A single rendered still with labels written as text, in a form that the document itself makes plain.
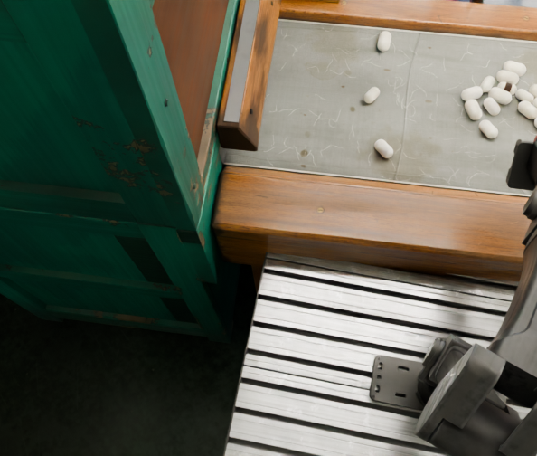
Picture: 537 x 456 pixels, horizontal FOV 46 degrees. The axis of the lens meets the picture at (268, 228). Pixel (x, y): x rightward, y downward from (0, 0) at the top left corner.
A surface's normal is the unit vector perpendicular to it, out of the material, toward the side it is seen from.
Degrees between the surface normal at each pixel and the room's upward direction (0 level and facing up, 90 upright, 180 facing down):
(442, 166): 0
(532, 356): 15
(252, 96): 67
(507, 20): 0
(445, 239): 0
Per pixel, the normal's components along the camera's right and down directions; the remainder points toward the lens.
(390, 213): -0.04, -0.37
